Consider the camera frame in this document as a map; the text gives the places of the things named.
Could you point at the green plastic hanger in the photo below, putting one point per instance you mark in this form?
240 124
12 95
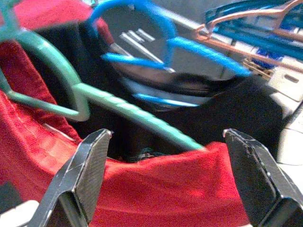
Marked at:
132 113

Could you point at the red garment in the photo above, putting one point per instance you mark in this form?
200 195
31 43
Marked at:
165 189

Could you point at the white storage box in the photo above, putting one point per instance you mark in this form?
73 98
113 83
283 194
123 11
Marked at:
284 82

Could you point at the black garment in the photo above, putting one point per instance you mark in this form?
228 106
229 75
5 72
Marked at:
236 106

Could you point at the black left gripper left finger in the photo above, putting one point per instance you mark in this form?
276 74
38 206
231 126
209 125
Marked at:
78 179

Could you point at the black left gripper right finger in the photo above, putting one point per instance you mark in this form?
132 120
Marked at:
258 179

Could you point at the copper metal hanger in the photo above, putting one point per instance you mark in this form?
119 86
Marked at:
227 46

